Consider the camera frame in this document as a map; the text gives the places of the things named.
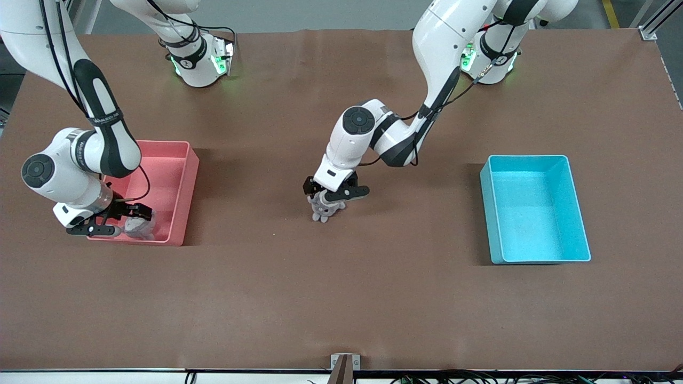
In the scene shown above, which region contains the metal left base connector plate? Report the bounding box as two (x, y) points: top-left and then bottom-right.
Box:
(460, 43), (478, 73)

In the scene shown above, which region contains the slanted aluminium frame profile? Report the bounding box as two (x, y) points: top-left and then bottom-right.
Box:
(630, 0), (683, 42)

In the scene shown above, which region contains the metal base connector plate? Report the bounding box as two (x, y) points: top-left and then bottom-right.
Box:
(212, 35), (236, 76)
(460, 43), (478, 73)

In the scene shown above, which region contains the brown wooden post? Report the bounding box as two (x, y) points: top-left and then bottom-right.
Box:
(327, 355), (354, 384)

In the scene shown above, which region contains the metal right base connector plate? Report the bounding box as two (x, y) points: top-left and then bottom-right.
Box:
(212, 35), (236, 76)

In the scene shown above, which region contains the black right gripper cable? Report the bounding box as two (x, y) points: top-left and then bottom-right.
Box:
(40, 0), (152, 203)

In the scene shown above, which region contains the black right base cable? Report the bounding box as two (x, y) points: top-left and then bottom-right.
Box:
(147, 0), (239, 60)

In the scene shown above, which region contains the brown table cover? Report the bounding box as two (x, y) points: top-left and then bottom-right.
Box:
(0, 28), (683, 371)

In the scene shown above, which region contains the grey plush toy with loop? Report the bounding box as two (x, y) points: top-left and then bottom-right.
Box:
(309, 191), (346, 223)

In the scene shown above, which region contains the blue plastic box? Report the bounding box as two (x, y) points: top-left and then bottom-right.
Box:
(479, 155), (592, 265)

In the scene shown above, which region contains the grey metal bracket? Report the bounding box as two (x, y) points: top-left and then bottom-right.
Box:
(330, 353), (361, 370)

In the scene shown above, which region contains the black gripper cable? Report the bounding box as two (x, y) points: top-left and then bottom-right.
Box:
(358, 16), (529, 167)
(40, 0), (152, 203)

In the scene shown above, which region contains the black left camera bracket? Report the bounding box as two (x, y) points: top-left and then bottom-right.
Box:
(330, 184), (370, 203)

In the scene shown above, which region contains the pink plastic box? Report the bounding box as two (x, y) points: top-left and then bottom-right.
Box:
(86, 140), (200, 247)

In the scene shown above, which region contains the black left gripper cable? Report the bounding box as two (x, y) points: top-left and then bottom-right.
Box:
(358, 16), (529, 167)

